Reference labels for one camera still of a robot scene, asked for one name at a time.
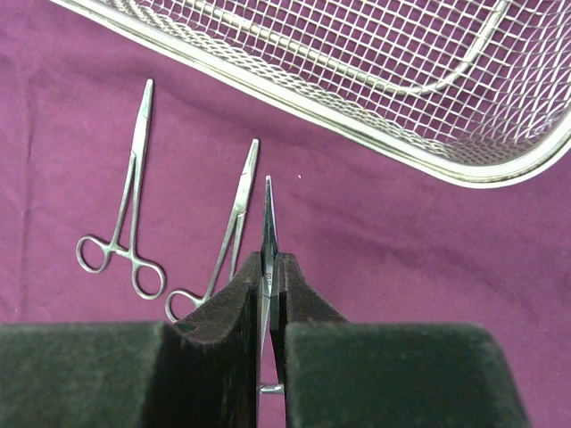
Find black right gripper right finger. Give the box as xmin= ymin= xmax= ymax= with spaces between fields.
xmin=270 ymin=253 xmax=530 ymax=427

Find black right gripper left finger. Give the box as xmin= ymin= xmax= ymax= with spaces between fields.
xmin=1 ymin=253 xmax=261 ymax=427

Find steel forceps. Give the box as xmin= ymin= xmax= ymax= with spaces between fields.
xmin=259 ymin=176 xmax=286 ymax=396

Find steel clamp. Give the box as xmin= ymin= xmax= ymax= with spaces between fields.
xmin=75 ymin=78 xmax=166 ymax=300

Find steel blunt tweezers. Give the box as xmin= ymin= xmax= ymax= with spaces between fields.
xmin=164 ymin=138 xmax=261 ymax=323

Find purple cloth wrap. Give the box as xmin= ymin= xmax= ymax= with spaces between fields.
xmin=1 ymin=1 xmax=570 ymax=427

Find metal mesh tray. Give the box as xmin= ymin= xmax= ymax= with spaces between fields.
xmin=65 ymin=0 xmax=570 ymax=188

